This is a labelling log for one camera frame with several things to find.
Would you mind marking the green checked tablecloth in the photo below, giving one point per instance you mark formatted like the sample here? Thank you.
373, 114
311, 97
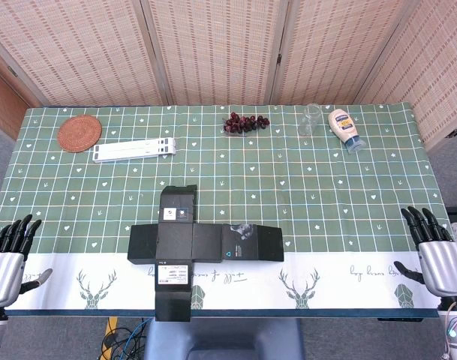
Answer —
344, 195

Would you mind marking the bamboo folding screen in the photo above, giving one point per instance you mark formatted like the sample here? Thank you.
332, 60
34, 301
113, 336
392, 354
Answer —
213, 48

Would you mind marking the mayonnaise squeeze bottle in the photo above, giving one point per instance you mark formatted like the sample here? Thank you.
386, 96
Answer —
344, 125

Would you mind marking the brown wooden panel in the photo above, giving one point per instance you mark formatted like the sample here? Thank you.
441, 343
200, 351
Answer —
3, 105

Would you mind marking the bunch of dark red grapes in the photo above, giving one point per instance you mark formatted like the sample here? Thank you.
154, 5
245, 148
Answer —
243, 123

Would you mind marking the clear glass jar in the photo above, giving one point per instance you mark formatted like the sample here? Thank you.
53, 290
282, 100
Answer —
308, 122

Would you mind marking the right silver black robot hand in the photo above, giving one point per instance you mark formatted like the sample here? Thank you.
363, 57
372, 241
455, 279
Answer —
442, 266

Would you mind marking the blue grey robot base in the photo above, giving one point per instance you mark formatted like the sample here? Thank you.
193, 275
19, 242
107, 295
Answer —
220, 337

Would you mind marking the black foldable cardboard box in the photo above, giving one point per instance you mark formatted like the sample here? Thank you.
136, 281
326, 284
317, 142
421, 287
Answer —
175, 240

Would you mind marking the white folded laptop stand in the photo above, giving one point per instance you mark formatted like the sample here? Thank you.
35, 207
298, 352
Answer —
134, 150

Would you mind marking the yellow strip under table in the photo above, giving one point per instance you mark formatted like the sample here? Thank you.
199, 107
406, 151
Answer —
111, 326

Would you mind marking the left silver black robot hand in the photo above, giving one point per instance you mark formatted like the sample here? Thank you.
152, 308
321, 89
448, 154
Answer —
3, 270

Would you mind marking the round brown woven coaster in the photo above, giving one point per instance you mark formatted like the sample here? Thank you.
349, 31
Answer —
79, 134

